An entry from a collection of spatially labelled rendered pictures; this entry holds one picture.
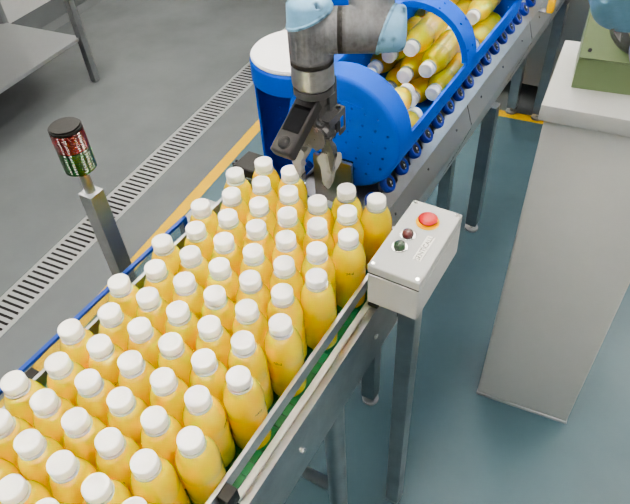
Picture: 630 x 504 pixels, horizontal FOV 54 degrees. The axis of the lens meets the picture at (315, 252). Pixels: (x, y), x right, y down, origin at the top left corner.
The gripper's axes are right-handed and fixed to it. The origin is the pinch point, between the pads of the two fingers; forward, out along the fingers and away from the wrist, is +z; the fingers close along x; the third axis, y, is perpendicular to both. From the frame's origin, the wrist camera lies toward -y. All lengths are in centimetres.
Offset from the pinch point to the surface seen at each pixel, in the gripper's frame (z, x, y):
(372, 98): -7.2, -2.0, 21.4
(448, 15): -8, -2, 62
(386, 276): 4.2, -22.1, -12.7
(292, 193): 4.7, 5.0, -0.5
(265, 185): 4.8, 11.5, -0.8
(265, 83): 14, 45, 47
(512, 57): 26, -7, 114
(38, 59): 85, 254, 113
